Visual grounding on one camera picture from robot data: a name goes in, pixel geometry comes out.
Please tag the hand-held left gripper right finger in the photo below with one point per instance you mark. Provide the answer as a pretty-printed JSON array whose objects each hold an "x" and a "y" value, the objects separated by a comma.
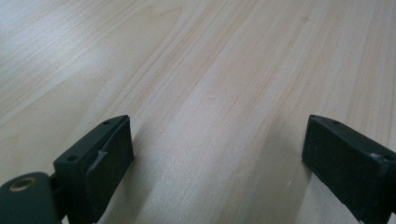
[{"x": 348, "y": 168}]

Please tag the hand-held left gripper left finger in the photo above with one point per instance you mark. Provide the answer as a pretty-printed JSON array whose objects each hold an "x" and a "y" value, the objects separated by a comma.
[{"x": 96, "y": 168}]

